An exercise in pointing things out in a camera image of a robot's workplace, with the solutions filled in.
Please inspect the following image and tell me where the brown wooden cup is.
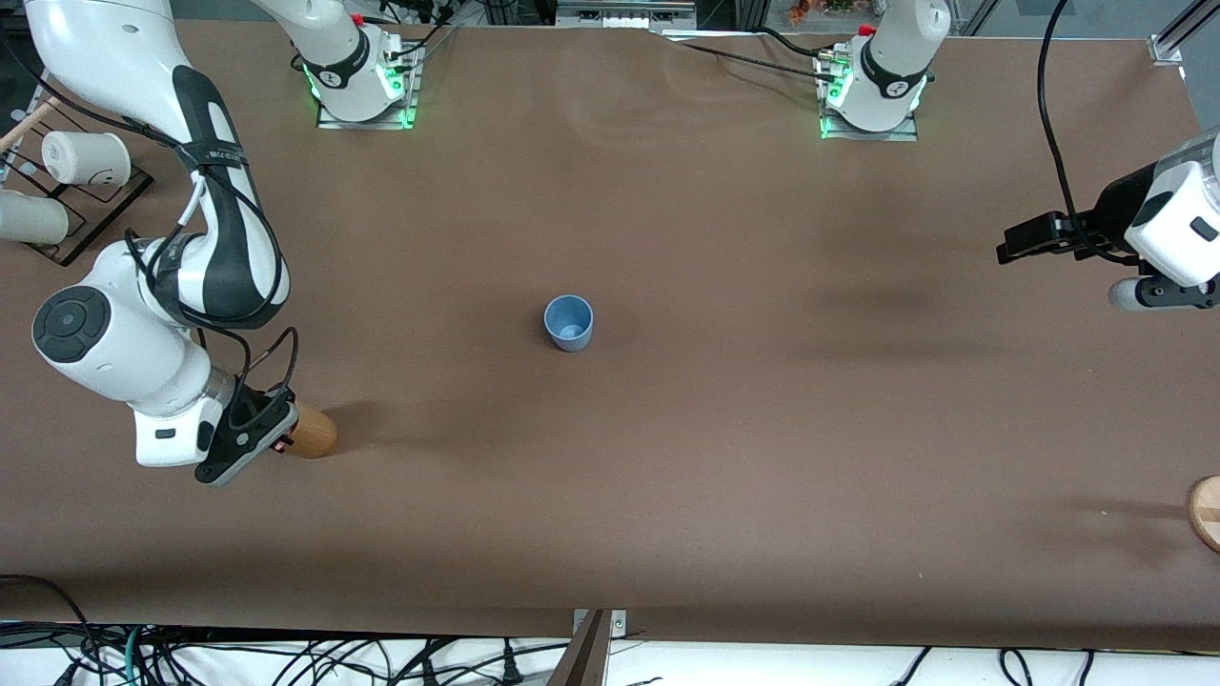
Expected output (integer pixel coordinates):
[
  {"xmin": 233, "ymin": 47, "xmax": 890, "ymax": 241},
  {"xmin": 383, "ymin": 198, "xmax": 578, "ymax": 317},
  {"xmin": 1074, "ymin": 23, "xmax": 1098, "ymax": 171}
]
[{"xmin": 283, "ymin": 404, "xmax": 338, "ymax": 460}]

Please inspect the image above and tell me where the blue plastic cup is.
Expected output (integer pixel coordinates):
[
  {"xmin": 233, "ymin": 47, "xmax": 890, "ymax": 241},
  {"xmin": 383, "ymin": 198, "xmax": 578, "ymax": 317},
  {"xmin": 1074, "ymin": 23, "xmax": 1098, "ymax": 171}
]
[{"xmin": 543, "ymin": 294, "xmax": 596, "ymax": 354}]

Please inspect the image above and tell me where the dark cup rack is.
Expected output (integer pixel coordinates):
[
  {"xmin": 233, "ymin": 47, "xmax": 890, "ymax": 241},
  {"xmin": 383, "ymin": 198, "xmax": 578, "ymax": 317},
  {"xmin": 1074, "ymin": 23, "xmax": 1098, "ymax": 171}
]
[{"xmin": 0, "ymin": 143, "xmax": 156, "ymax": 268}]

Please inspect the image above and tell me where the white cup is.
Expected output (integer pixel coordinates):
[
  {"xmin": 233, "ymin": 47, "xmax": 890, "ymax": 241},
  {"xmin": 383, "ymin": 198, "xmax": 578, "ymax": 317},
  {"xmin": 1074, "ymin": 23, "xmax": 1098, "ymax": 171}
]
[
  {"xmin": 41, "ymin": 131, "xmax": 132, "ymax": 189},
  {"xmin": 0, "ymin": 190, "xmax": 71, "ymax": 246}
]

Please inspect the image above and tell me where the round wooden disc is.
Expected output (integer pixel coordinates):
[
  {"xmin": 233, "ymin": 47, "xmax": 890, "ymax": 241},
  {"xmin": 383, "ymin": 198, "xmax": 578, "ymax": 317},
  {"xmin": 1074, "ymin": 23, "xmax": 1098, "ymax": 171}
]
[{"xmin": 1186, "ymin": 475, "xmax": 1220, "ymax": 555}]

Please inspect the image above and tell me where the grey metal device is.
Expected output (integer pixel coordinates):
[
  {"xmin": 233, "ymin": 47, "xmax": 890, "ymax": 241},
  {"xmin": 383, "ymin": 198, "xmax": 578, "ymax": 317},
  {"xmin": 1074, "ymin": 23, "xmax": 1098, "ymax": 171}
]
[{"xmin": 556, "ymin": 0, "xmax": 699, "ymax": 30}]

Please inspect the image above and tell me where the grey metal beam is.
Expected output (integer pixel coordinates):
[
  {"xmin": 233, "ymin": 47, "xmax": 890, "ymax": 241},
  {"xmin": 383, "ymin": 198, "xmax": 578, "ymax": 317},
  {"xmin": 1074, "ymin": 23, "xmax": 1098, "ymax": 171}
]
[{"xmin": 546, "ymin": 610, "xmax": 612, "ymax": 686}]

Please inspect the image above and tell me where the white power strip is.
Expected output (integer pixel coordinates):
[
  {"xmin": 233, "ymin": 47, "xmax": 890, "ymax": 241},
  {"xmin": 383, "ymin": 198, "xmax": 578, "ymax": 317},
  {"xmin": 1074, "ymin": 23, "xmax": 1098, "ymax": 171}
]
[{"xmin": 376, "ymin": 0, "xmax": 455, "ymax": 26}]

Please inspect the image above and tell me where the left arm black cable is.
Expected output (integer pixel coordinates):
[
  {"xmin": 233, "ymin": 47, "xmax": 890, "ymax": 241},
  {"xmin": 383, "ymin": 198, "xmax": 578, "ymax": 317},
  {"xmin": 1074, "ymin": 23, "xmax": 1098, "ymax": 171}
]
[{"xmin": 1037, "ymin": 0, "xmax": 1145, "ymax": 266}]

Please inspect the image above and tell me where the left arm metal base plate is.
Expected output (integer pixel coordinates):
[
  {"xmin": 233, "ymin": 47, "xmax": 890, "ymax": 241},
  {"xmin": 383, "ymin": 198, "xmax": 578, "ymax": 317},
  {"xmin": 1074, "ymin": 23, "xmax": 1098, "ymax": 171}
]
[{"xmin": 817, "ymin": 48, "xmax": 922, "ymax": 143}]

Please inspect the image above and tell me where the aluminium frame profile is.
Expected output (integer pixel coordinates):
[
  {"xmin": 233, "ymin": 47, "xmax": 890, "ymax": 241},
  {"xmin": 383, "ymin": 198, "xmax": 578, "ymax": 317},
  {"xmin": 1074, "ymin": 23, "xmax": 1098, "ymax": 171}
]
[{"xmin": 1148, "ymin": 0, "xmax": 1220, "ymax": 67}]

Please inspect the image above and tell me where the thick black floor cable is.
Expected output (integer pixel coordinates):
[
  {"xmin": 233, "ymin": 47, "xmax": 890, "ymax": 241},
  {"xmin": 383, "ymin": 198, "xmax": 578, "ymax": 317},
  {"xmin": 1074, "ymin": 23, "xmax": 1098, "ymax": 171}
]
[{"xmin": 0, "ymin": 574, "xmax": 101, "ymax": 686}]

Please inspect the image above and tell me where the short black table cable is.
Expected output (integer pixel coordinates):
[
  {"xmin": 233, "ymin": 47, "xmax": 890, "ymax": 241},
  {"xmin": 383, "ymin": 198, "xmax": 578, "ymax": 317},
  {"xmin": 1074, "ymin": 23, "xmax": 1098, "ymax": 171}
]
[{"xmin": 758, "ymin": 27, "xmax": 840, "ymax": 60}]

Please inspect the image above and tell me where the long black table cable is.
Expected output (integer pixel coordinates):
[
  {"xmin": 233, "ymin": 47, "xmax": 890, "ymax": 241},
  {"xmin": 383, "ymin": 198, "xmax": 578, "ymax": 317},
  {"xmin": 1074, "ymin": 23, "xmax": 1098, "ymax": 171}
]
[{"xmin": 653, "ymin": 29, "xmax": 844, "ymax": 91}]

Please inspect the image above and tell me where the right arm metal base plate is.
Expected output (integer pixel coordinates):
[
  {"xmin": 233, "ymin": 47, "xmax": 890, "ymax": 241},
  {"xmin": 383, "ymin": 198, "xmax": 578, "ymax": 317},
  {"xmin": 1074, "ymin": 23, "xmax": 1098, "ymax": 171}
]
[{"xmin": 316, "ymin": 38, "xmax": 421, "ymax": 131}]

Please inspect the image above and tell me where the black cable with plug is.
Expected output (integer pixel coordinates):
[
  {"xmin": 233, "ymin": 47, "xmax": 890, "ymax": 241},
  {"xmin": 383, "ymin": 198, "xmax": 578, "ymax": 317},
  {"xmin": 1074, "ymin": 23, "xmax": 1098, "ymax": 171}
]
[{"xmin": 381, "ymin": 636, "xmax": 573, "ymax": 686}]

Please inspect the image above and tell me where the black base cable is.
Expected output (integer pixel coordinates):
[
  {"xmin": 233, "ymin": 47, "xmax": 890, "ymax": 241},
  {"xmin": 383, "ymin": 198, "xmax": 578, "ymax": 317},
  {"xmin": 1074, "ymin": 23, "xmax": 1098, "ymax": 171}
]
[{"xmin": 381, "ymin": 17, "xmax": 460, "ymax": 70}]

